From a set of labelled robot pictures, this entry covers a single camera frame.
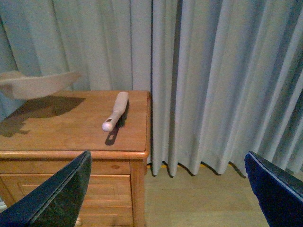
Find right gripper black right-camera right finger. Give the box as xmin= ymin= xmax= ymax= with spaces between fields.
xmin=245 ymin=151 xmax=303 ymax=227

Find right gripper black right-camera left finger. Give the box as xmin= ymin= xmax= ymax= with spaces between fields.
xmin=0 ymin=151 xmax=92 ymax=227

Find beige hand brush black bristles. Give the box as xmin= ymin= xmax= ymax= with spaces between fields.
xmin=102 ymin=92 xmax=129 ymax=132

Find beige plastic dustpan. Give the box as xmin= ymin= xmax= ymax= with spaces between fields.
xmin=0 ymin=71 xmax=80 ymax=99

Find wooden nightstand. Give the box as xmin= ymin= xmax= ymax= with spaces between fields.
xmin=0 ymin=90 xmax=151 ymax=227

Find grey curtain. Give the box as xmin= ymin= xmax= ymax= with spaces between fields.
xmin=0 ymin=0 xmax=303 ymax=175

